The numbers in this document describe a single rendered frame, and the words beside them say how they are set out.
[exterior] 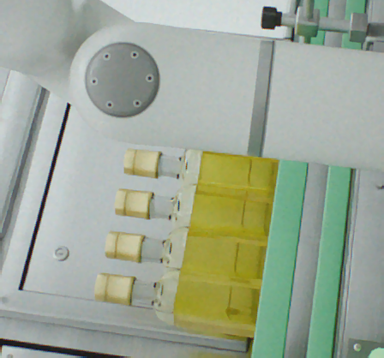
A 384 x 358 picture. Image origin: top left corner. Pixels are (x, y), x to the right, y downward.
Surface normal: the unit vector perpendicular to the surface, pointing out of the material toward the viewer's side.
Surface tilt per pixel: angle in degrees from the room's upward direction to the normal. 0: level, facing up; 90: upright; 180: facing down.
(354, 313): 90
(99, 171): 90
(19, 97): 90
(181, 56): 102
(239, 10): 90
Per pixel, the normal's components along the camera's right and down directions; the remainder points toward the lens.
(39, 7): 0.31, -0.13
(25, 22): 0.01, 0.20
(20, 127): -0.04, -0.50
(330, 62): 0.05, -0.68
